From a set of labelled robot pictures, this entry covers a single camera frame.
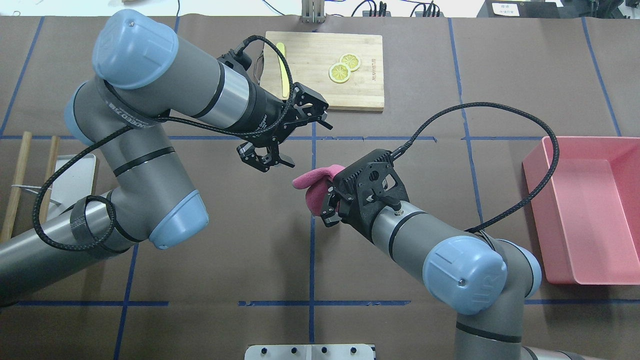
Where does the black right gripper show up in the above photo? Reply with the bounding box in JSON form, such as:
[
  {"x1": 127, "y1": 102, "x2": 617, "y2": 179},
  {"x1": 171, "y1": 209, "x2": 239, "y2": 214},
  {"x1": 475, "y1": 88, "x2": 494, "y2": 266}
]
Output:
[{"x1": 320, "y1": 182, "x2": 354, "y2": 228}]

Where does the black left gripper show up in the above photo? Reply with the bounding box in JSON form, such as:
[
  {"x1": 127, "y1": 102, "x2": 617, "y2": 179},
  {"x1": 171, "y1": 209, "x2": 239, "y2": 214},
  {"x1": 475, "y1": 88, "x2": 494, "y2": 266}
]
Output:
[{"x1": 237, "y1": 82, "x2": 334, "y2": 173}]

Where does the pink cloth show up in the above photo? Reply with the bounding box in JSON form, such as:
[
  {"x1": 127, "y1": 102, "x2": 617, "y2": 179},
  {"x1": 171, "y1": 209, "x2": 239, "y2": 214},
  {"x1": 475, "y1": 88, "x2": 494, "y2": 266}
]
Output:
[{"x1": 292, "y1": 164, "x2": 346, "y2": 217}]

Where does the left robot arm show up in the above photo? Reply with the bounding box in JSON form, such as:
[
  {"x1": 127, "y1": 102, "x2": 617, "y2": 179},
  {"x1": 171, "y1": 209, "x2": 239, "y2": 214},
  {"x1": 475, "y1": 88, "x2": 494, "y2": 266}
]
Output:
[{"x1": 0, "y1": 9, "x2": 330, "y2": 308}]

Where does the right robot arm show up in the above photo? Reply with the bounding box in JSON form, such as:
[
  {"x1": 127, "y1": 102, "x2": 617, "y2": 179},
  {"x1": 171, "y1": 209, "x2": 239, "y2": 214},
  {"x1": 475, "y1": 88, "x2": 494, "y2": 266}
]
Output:
[{"x1": 320, "y1": 182, "x2": 585, "y2": 360}]

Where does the yellow plastic knife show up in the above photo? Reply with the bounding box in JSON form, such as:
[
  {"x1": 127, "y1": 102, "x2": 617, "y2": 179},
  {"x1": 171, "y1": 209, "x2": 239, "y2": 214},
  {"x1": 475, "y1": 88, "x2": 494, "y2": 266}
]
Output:
[{"x1": 275, "y1": 42, "x2": 290, "y2": 100}]

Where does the lemon slice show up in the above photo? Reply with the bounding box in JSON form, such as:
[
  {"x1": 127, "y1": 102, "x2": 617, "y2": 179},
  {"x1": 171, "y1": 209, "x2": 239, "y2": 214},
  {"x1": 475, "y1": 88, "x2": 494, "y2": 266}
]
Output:
[
  {"x1": 339, "y1": 52, "x2": 362, "y2": 72},
  {"x1": 327, "y1": 62, "x2": 352, "y2": 84}
]

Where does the bamboo cutting board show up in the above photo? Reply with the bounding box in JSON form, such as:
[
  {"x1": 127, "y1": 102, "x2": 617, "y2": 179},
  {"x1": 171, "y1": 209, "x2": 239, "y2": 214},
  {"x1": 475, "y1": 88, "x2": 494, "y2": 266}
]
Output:
[{"x1": 265, "y1": 30, "x2": 386, "y2": 112}]

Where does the white rack tray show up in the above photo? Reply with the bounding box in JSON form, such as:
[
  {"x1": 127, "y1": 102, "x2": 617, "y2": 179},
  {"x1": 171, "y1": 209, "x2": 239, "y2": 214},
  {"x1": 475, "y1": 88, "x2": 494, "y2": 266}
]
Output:
[{"x1": 48, "y1": 153, "x2": 98, "y2": 217}]

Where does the wooden rack rod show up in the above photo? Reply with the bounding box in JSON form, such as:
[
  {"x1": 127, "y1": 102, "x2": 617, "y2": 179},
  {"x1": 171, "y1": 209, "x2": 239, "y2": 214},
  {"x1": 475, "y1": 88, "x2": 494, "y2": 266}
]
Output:
[
  {"x1": 0, "y1": 131, "x2": 33, "y2": 243},
  {"x1": 39, "y1": 136, "x2": 60, "y2": 224}
]

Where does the pink plastic bin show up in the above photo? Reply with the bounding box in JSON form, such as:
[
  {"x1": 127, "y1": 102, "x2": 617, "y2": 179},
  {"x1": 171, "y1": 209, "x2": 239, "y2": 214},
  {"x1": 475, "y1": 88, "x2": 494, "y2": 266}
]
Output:
[{"x1": 531, "y1": 136, "x2": 640, "y2": 286}]

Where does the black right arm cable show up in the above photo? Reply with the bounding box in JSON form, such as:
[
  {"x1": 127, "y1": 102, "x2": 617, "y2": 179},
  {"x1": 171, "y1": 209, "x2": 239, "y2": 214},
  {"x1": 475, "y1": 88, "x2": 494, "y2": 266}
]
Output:
[{"x1": 390, "y1": 102, "x2": 560, "y2": 235}]

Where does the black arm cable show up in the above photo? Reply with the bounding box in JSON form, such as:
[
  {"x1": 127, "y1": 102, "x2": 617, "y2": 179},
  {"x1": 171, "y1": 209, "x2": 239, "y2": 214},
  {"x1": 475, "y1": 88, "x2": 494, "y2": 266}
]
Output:
[
  {"x1": 390, "y1": 102, "x2": 560, "y2": 235},
  {"x1": 31, "y1": 35, "x2": 297, "y2": 252}
]

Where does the aluminium frame post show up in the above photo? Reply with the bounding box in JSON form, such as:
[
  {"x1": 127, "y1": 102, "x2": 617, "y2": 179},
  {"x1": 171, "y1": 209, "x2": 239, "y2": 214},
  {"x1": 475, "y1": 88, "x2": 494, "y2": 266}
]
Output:
[{"x1": 301, "y1": 0, "x2": 326, "y2": 24}]

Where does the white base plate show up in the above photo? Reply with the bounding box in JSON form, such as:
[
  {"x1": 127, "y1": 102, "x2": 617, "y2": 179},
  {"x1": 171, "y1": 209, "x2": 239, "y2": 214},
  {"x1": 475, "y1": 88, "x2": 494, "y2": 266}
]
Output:
[{"x1": 244, "y1": 343, "x2": 377, "y2": 360}]

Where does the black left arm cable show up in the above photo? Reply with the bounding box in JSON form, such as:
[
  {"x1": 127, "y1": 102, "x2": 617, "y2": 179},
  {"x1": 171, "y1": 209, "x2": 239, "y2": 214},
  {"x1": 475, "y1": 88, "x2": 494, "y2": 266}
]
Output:
[{"x1": 31, "y1": 35, "x2": 297, "y2": 252}]

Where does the white rack wire stand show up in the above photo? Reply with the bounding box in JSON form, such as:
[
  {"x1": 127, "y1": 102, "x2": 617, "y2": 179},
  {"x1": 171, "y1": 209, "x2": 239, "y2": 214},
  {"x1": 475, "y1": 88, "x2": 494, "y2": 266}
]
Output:
[{"x1": 11, "y1": 184, "x2": 63, "y2": 207}]

